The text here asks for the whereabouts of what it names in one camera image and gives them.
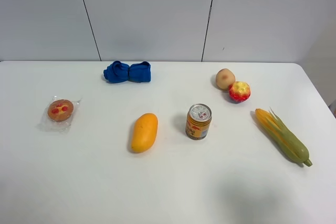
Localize yellow mango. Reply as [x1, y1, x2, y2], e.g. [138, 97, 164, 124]
[131, 113, 158, 153]

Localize gold drink can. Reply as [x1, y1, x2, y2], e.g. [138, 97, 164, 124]
[185, 103, 212, 140]

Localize blue crumpled cloth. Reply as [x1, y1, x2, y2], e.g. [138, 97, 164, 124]
[103, 61, 151, 83]

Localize beige peach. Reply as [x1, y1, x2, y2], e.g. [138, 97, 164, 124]
[215, 68, 236, 90]

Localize red yellow toy strawberry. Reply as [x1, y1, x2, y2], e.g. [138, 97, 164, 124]
[228, 81, 251, 103]

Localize wrapped fruit tart pastry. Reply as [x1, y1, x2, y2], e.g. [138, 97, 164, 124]
[36, 96, 81, 133]

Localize toy corn cob green husk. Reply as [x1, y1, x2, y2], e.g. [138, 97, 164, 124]
[255, 109, 312, 167]

